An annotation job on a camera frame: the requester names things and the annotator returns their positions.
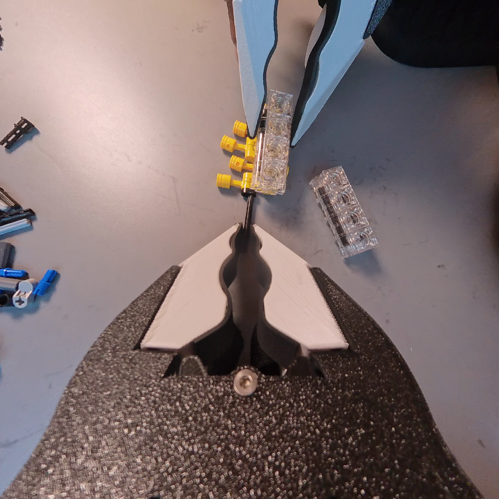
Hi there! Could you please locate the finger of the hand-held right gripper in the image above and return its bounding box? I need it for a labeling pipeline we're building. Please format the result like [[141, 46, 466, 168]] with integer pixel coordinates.
[[290, 0, 378, 147], [233, 0, 279, 140]]

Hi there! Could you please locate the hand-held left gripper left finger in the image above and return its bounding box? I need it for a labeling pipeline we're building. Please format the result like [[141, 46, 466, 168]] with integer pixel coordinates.
[[140, 223, 242, 365]]

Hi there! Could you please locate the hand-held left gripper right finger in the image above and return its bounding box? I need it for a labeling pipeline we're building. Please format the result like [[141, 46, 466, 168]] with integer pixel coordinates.
[[251, 224, 349, 376]]

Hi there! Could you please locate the yellow piston crankshaft assembly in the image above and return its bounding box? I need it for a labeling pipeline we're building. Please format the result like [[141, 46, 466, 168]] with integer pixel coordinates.
[[216, 104, 291, 250]]

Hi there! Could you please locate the clear toy cylinder block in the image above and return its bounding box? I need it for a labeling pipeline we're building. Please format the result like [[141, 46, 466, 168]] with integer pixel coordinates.
[[249, 90, 294, 194], [310, 166, 379, 259]]

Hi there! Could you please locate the black chair armrest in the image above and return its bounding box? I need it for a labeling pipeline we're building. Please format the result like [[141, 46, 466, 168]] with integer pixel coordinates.
[[370, 0, 499, 69]]

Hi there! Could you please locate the pile of small toy parts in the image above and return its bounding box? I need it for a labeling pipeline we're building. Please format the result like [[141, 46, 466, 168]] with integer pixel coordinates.
[[0, 188, 60, 309]]

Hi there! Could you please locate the single black toy pin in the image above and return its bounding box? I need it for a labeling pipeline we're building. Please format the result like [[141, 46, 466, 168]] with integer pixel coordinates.
[[0, 116, 39, 150]]

